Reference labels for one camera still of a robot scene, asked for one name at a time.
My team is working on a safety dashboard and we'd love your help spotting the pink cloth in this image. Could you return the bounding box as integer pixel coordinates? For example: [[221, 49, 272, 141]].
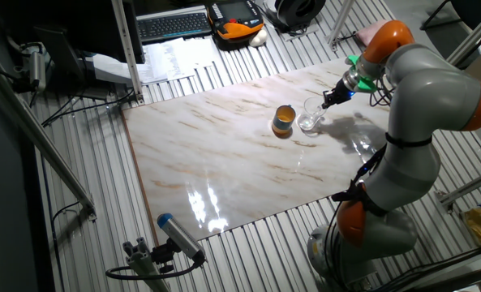
[[355, 19, 388, 47]]

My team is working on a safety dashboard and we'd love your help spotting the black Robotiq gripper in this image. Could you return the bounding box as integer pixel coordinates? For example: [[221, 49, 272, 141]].
[[322, 79, 355, 110]]

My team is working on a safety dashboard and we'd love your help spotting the white printed paper sheet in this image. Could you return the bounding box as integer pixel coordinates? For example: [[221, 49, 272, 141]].
[[142, 40, 184, 84]]

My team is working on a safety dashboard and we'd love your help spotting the aluminium diagonal frame beam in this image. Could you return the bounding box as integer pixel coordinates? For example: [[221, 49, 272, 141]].
[[0, 56, 97, 222]]

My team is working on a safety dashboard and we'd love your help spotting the thin black power cable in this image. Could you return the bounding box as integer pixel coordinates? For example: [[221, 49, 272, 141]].
[[332, 31, 358, 44]]

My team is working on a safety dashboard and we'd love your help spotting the aluminium slanted frame bar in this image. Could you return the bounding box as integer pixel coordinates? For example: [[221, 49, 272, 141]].
[[444, 2, 481, 70]]

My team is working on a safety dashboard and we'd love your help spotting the slim aluminium post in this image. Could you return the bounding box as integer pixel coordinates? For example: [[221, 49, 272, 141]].
[[327, 0, 357, 45]]

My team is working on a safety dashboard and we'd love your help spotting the aluminium low frame bar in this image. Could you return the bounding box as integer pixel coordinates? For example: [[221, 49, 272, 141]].
[[434, 165, 481, 214]]

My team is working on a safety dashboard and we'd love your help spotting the orange cup with blue band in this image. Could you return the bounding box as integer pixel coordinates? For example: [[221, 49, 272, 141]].
[[271, 104, 297, 137]]

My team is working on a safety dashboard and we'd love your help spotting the silver camera with blue cap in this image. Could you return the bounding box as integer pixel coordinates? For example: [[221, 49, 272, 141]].
[[157, 213, 207, 263]]

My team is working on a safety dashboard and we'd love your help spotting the aluminium profile camera stand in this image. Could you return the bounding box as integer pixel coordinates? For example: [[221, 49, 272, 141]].
[[122, 237, 172, 292]]

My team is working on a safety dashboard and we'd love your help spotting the aluminium upright frame post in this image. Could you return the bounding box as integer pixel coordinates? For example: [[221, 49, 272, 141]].
[[110, 0, 144, 102]]

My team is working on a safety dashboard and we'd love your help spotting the black camera cable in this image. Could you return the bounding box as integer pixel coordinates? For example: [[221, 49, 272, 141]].
[[105, 259, 204, 281]]

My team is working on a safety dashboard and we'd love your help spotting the green camera mount plate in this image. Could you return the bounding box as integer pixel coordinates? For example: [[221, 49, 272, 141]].
[[346, 54, 378, 93]]

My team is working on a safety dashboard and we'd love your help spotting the black office chair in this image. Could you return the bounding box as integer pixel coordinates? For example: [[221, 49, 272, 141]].
[[419, 0, 481, 73]]

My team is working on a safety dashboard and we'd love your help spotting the black computer keyboard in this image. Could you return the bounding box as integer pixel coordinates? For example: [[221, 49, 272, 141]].
[[136, 11, 213, 45]]

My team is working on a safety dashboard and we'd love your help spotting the yellow plastic bag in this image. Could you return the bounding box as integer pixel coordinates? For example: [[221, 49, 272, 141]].
[[461, 206, 481, 247]]

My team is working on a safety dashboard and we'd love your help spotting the silver camera on bracket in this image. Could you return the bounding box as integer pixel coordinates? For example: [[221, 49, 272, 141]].
[[20, 42, 47, 93]]

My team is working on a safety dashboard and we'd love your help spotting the black camera clamp bracket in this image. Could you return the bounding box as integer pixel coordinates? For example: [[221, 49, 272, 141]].
[[150, 238, 180, 273]]

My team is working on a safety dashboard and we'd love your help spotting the white marble pattern board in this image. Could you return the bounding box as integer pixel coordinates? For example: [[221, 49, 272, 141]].
[[121, 58, 442, 247]]

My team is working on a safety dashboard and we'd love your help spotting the white rounded object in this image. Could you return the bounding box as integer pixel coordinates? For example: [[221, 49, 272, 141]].
[[248, 28, 268, 48]]

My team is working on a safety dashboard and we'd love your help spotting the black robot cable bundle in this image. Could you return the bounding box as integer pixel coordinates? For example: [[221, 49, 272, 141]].
[[322, 72, 395, 292]]

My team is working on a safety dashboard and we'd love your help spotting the orange black teach pendant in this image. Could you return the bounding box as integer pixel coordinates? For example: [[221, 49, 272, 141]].
[[206, 0, 264, 41]]

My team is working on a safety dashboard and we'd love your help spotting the clear glass mug with water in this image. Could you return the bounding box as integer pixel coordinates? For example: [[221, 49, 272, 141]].
[[296, 96, 329, 131]]

